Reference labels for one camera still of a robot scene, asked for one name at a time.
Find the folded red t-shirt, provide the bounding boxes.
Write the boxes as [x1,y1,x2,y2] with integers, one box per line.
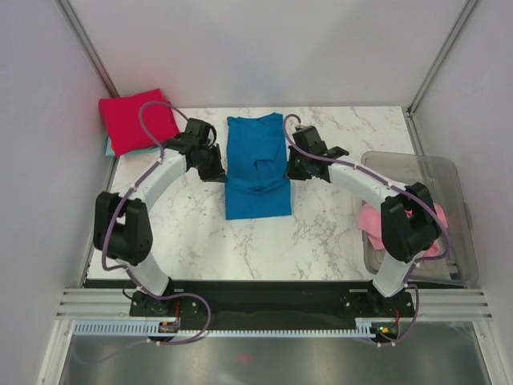
[99,88,180,157]

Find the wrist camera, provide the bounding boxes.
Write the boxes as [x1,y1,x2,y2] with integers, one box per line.
[293,126,322,151]
[184,118,213,144]

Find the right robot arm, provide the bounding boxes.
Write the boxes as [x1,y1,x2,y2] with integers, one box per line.
[285,125,450,316]

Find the white cable duct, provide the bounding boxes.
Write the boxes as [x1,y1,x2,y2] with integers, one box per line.
[73,319,399,338]

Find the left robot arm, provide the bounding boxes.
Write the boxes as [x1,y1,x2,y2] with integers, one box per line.
[93,118,226,315]

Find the pink t-shirt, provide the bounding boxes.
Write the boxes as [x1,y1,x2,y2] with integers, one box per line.
[357,203,447,258]

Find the aluminium frame post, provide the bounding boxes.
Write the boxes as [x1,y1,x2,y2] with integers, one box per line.
[55,0,119,98]
[406,0,480,116]

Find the right aluminium frame post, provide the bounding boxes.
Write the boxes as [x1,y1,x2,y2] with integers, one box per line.
[406,0,480,116]

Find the aluminium rail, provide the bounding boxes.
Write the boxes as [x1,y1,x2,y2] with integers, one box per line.
[56,289,492,322]

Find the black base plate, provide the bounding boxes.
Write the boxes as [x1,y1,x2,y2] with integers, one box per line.
[129,281,414,330]

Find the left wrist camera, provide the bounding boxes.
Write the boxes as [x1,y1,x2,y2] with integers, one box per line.
[184,118,213,144]

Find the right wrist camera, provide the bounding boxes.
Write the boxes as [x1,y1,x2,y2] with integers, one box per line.
[293,126,322,151]

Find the folded light blue t-shirt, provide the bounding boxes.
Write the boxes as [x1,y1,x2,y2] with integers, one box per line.
[105,136,118,158]

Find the left aluminium frame post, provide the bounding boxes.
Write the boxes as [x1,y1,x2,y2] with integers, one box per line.
[55,0,119,98]

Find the clear plastic bin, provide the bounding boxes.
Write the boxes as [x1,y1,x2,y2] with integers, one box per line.
[361,151,479,286]

